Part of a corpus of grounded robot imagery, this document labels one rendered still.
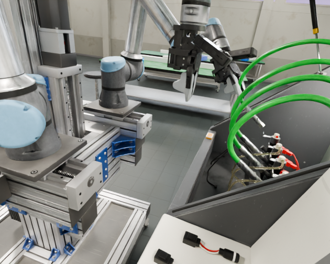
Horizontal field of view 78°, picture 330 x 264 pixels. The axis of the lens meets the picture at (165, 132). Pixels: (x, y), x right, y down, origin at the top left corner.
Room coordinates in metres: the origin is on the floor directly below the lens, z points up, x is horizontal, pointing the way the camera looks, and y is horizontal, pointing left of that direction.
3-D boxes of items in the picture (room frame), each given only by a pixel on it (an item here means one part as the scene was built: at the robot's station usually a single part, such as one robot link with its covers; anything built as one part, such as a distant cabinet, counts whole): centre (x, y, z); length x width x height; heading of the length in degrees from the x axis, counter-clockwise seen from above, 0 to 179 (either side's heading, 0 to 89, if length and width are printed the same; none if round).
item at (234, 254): (0.29, -0.13, 0.99); 0.12 x 0.02 x 0.02; 71
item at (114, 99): (1.02, 0.29, 1.09); 0.15 x 0.15 x 0.10
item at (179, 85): (0.61, -0.04, 1.26); 0.06 x 0.03 x 0.09; 70
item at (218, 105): (4.03, -0.03, 0.48); 2.66 x 1.08 x 0.96; 78
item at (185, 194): (0.71, -0.16, 0.87); 0.62 x 0.04 x 0.16; 161
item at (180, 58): (0.63, -0.04, 1.37); 0.09 x 0.08 x 0.12; 70
